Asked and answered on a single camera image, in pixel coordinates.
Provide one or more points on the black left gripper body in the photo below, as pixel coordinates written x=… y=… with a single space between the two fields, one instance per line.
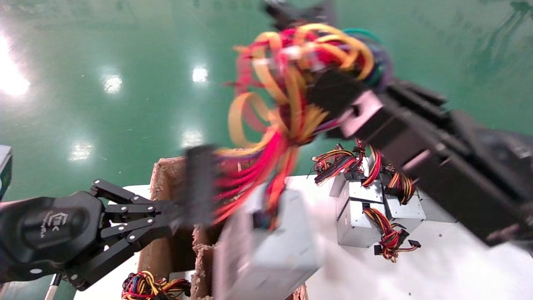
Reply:
x=46 y=233

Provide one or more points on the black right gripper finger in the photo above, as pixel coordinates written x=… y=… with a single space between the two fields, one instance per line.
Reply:
x=399 y=137
x=420 y=104

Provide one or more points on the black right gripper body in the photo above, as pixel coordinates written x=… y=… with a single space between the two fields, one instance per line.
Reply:
x=504 y=196

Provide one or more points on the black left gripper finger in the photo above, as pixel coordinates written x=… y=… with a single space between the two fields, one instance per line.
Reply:
x=125 y=246
x=137 y=208

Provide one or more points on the cardboard box with dividers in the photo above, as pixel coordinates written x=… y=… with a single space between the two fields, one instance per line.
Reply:
x=166 y=179

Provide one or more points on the white thin rod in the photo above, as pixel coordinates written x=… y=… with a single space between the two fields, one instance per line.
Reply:
x=52 y=288

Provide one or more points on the grey box with dark side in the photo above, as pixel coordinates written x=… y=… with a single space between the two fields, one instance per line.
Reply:
x=4 y=171

